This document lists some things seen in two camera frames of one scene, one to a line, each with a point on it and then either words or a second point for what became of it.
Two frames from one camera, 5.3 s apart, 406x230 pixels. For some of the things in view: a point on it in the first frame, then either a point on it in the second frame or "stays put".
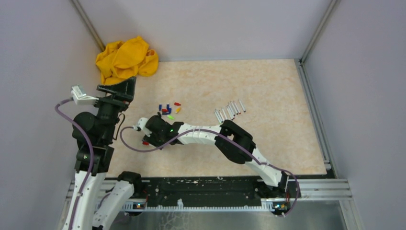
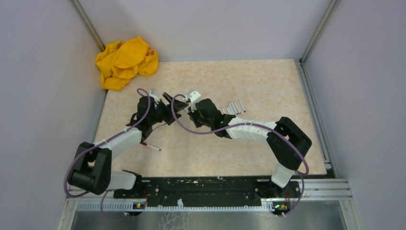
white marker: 231,109 stays put
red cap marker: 232,116 stays put
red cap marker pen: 236,107 stays put
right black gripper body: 154,140 to 198,120
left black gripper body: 109,109 to 162,112
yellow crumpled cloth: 118,61 stays put
